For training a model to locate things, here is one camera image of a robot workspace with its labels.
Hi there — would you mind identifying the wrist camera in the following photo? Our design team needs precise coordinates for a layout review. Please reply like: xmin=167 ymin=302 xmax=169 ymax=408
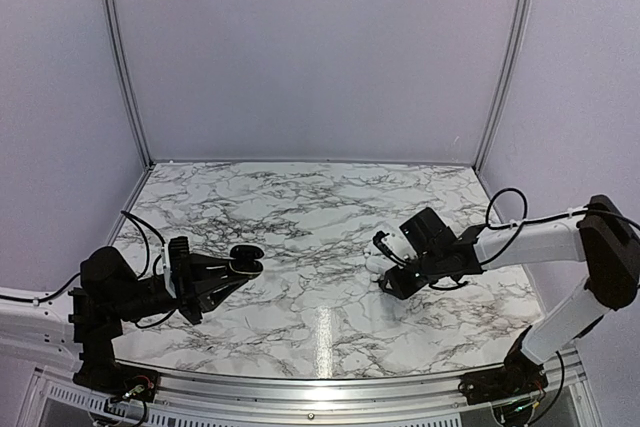
xmin=372 ymin=231 xmax=416 ymax=267
xmin=154 ymin=236 xmax=189 ymax=299

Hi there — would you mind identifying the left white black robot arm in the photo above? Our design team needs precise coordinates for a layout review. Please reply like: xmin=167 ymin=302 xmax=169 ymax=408
xmin=1 ymin=237 xmax=264 ymax=392

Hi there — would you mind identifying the white earbud charging case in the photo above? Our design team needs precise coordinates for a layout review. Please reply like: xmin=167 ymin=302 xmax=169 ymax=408
xmin=365 ymin=257 xmax=389 ymax=275

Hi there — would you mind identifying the black earbud charging case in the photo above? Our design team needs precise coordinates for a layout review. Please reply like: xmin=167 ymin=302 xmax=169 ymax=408
xmin=229 ymin=244 xmax=264 ymax=277

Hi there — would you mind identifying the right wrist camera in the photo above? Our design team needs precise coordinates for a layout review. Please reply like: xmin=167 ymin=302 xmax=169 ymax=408
xmin=372 ymin=231 xmax=416 ymax=267

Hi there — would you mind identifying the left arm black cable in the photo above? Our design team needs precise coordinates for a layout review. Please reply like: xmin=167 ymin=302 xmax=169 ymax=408
xmin=119 ymin=210 xmax=179 ymax=331

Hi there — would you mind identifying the front aluminium rail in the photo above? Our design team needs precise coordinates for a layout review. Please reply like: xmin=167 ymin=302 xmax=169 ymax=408
xmin=29 ymin=356 xmax=596 ymax=427

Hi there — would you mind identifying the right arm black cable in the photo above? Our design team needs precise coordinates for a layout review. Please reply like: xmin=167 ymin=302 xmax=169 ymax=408
xmin=429 ymin=188 xmax=530 ymax=291

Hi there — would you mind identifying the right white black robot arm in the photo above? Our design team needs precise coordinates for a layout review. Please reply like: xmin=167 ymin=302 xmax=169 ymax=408
xmin=372 ymin=195 xmax=639 ymax=395

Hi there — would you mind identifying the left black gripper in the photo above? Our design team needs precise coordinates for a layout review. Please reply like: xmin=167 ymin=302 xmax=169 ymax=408
xmin=113 ymin=253 xmax=248 ymax=326

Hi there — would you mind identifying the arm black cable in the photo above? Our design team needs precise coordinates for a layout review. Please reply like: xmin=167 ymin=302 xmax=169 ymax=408
xmin=429 ymin=188 xmax=530 ymax=291
xmin=119 ymin=210 xmax=179 ymax=331

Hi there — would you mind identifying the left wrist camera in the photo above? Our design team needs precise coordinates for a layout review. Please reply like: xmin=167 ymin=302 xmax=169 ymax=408
xmin=154 ymin=236 xmax=189 ymax=299

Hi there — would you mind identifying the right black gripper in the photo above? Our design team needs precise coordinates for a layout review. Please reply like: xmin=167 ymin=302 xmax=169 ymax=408
xmin=381 ymin=249 xmax=445 ymax=301

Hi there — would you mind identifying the right aluminium frame post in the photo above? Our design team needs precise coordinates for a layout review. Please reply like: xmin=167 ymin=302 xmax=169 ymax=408
xmin=473 ymin=0 xmax=531 ymax=175

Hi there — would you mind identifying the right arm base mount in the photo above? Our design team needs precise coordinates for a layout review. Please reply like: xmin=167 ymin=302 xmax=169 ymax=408
xmin=458 ymin=367 xmax=548 ymax=405

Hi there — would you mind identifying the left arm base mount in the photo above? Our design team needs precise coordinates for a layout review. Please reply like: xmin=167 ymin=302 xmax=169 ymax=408
xmin=73 ymin=363 xmax=160 ymax=402

